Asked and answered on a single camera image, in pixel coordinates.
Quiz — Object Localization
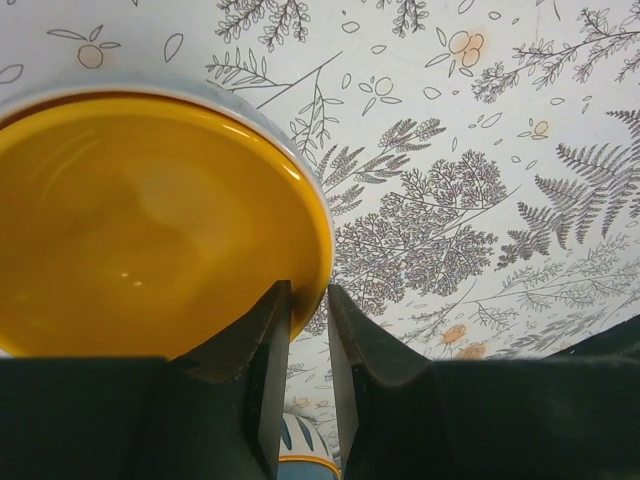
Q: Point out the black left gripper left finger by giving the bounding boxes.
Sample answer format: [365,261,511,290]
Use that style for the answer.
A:
[1,281,292,479]

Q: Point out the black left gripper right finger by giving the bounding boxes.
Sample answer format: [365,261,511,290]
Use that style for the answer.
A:
[328,285,639,479]

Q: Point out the cream bowl with blue pattern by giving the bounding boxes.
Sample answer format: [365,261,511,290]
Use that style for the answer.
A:
[277,413,341,480]

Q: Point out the cream bowl with yellow stripe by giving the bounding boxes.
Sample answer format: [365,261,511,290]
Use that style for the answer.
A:
[1,78,335,358]

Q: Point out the floral patterned table mat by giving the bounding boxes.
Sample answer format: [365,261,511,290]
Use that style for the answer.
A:
[0,0,640,451]

